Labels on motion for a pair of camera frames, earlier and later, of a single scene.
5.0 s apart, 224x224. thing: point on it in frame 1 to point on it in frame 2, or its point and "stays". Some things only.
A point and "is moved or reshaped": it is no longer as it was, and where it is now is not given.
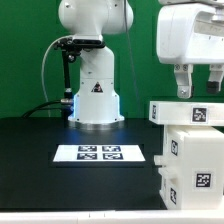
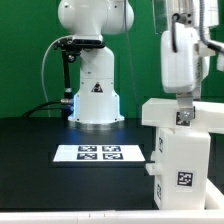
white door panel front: (168, 164) to (155, 169)
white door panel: (174, 175) to (160, 142)
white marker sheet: (99, 153) stays
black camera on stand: (70, 47) stays
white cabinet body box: (191, 175) is moved or reshaped
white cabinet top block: (186, 113) is moved or reshaped
